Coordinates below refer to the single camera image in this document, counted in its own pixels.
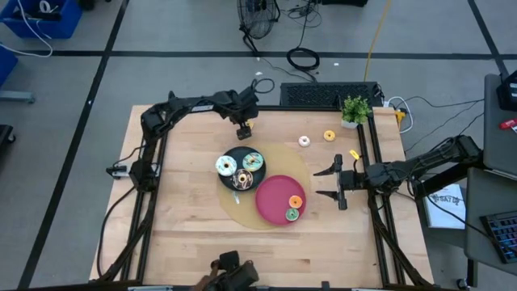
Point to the white glazed donut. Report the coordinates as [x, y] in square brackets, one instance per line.
[220, 166]

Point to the teal glazed donut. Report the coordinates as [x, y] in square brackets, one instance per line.
[258, 161]

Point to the black backlit keyboard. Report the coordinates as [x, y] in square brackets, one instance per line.
[503, 234]

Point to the yellow tag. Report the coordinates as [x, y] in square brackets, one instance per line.
[354, 154]

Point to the small orange donut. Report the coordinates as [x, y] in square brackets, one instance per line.
[291, 201]

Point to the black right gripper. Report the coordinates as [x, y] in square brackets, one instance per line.
[353, 180]

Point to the small green donut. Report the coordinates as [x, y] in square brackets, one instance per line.
[288, 214]

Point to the grey desk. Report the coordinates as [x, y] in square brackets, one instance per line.
[480, 218]
[497, 121]

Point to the round woven straw placemat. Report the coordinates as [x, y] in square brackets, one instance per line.
[282, 159]

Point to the small pink donut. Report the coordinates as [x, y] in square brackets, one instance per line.
[301, 141]

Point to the red desk item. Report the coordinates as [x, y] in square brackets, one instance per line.
[508, 123]

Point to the black camera device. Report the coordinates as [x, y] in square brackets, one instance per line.
[238, 275]

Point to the yellow power plug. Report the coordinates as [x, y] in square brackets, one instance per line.
[400, 117]

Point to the black aluminium table frame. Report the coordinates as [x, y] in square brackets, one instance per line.
[303, 108]

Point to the small black grey box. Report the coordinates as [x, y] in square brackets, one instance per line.
[117, 171]

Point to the grey metal bar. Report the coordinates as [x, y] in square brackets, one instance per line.
[16, 96]

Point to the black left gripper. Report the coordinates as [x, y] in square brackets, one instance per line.
[243, 133]

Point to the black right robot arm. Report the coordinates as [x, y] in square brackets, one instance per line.
[424, 163]

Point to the blue plastic bin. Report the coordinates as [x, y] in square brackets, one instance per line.
[60, 24]

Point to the black floor fan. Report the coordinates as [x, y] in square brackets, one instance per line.
[258, 18]

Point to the red round plate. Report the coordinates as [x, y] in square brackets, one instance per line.
[272, 200]

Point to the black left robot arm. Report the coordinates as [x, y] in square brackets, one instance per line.
[190, 106]

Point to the white printed booklet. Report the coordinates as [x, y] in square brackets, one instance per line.
[444, 210]

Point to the black chair base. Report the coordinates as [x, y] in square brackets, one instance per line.
[6, 135]

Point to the black computer tower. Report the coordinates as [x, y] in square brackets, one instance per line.
[329, 94]

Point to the chocolate glazed sprinkled donut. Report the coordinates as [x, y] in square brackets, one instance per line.
[237, 182]

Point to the green plant in white pot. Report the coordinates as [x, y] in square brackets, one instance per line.
[356, 109]

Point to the black round plate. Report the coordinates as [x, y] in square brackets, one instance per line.
[238, 153]

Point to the black desk device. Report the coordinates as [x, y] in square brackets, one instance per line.
[509, 93]

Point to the person's hand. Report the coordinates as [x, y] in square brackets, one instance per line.
[203, 284]

